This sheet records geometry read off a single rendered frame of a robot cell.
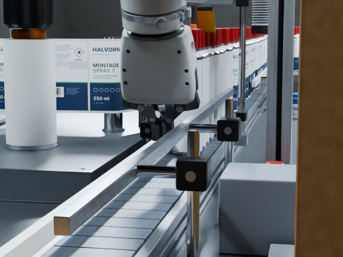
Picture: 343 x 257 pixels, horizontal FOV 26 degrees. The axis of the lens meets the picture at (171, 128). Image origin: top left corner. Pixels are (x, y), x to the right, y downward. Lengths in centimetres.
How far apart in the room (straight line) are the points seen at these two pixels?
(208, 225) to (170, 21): 27
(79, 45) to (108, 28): 484
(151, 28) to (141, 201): 21
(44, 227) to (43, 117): 62
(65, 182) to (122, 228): 33
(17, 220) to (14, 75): 33
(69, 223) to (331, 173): 18
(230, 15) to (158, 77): 504
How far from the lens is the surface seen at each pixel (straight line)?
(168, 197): 92
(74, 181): 110
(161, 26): 93
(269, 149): 134
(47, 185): 111
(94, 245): 73
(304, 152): 47
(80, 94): 149
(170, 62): 96
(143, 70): 97
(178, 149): 122
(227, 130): 97
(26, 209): 109
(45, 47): 128
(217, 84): 141
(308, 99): 46
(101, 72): 148
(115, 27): 630
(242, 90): 130
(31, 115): 128
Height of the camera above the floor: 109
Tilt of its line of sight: 8 degrees down
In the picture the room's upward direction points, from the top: straight up
